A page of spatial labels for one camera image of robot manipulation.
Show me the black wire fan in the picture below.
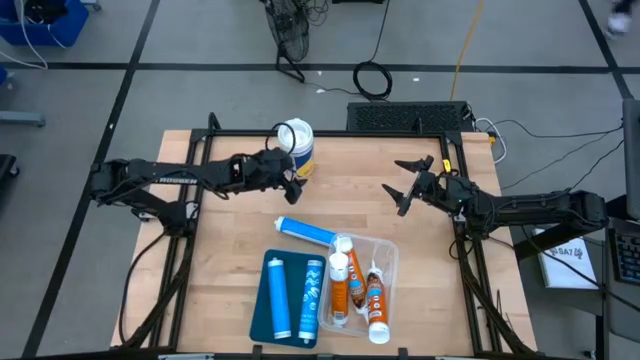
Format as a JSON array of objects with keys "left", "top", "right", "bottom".
[{"left": 262, "top": 0, "right": 312, "bottom": 84}]

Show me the black perforated computer case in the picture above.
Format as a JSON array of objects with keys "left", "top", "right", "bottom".
[{"left": 346, "top": 100, "right": 475, "bottom": 134}]

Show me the coiled black cable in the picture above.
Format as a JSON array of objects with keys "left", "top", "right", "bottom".
[{"left": 352, "top": 60, "right": 394, "bottom": 101}]

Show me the orange sealant tube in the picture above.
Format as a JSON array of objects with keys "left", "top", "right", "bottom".
[
  {"left": 365, "top": 259, "right": 392, "bottom": 346},
  {"left": 328, "top": 238, "right": 351, "bottom": 329},
  {"left": 339, "top": 236, "right": 371, "bottom": 326}
]

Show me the teal plastic bin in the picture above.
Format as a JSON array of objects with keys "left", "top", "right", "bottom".
[{"left": 248, "top": 248, "right": 327, "bottom": 350}]

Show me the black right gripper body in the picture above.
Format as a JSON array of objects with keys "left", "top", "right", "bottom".
[{"left": 411, "top": 168, "right": 475, "bottom": 216}]

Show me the black diagonal desk strut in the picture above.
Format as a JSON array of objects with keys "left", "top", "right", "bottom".
[{"left": 513, "top": 219, "right": 632, "bottom": 261}]

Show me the clear plastic bin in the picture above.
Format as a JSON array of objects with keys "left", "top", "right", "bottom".
[{"left": 317, "top": 231, "right": 400, "bottom": 339}]

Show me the grey monitor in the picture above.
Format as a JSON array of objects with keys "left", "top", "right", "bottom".
[{"left": 622, "top": 97, "right": 640, "bottom": 221}]

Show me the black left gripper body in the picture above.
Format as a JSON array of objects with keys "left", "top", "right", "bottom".
[{"left": 227, "top": 147, "right": 297, "bottom": 194}]

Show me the white paper sheet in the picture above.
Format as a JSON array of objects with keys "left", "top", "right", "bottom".
[{"left": 537, "top": 234, "right": 600, "bottom": 290}]

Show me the blue storage crate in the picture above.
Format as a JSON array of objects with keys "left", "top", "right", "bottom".
[{"left": 0, "top": 0, "right": 90, "bottom": 47}]

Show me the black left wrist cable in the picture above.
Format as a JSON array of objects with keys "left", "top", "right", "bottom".
[{"left": 263, "top": 121, "right": 298, "bottom": 156}]

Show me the grey floor bar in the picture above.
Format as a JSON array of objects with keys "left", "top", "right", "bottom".
[{"left": 0, "top": 110, "right": 46, "bottom": 128}]

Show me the white blue wipes canister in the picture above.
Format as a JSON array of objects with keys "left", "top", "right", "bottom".
[{"left": 276, "top": 117, "right": 316, "bottom": 179}]

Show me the yellow cable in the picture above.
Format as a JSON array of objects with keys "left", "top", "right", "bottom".
[{"left": 449, "top": 0, "right": 487, "bottom": 101}]

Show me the blue silicone sealant tube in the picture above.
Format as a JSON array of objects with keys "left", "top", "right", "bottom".
[
  {"left": 298, "top": 258, "right": 324, "bottom": 346},
  {"left": 266, "top": 256, "right": 293, "bottom": 341},
  {"left": 273, "top": 215, "right": 339, "bottom": 248}
]

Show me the black keyboard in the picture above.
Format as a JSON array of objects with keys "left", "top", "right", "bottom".
[{"left": 608, "top": 217, "right": 640, "bottom": 287}]

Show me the black aluminium table frame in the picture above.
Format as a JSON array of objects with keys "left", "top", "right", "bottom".
[{"left": 112, "top": 112, "right": 536, "bottom": 359}]

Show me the white cable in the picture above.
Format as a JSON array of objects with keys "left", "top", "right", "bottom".
[{"left": 473, "top": 117, "right": 509, "bottom": 162}]

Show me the grey side desk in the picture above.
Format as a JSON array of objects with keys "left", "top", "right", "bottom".
[{"left": 602, "top": 214, "right": 640, "bottom": 346}]

